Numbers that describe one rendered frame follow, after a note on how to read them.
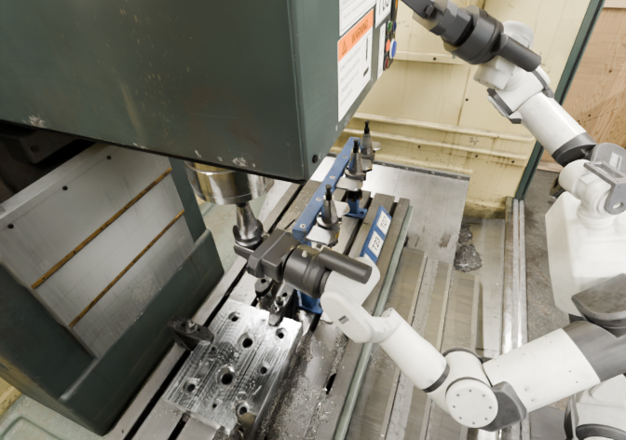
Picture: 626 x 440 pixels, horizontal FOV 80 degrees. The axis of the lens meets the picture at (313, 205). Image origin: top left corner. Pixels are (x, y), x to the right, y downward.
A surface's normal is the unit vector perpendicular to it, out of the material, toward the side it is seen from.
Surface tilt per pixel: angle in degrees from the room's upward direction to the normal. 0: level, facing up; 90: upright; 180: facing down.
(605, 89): 90
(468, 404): 55
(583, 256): 23
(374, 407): 8
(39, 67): 90
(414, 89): 90
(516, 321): 0
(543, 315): 0
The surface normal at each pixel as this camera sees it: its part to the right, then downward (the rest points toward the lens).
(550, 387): -0.23, 0.10
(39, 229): 0.93, 0.21
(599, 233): -0.42, -0.78
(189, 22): -0.38, 0.62
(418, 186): -0.21, -0.44
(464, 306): 0.00, -0.84
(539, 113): -0.59, -0.06
